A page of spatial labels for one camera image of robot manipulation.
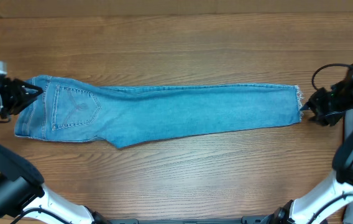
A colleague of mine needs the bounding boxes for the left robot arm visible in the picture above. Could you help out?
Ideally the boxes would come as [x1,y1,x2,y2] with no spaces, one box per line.
[0,72,108,224]

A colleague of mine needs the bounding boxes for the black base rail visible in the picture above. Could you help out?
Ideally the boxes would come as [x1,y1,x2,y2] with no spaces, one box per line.
[108,215,273,224]

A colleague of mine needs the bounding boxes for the light blue denim jeans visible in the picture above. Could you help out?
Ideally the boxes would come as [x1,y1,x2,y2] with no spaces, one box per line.
[14,75,302,148]

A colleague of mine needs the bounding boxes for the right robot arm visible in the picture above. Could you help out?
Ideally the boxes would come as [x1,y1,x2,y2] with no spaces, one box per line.
[253,63,353,224]

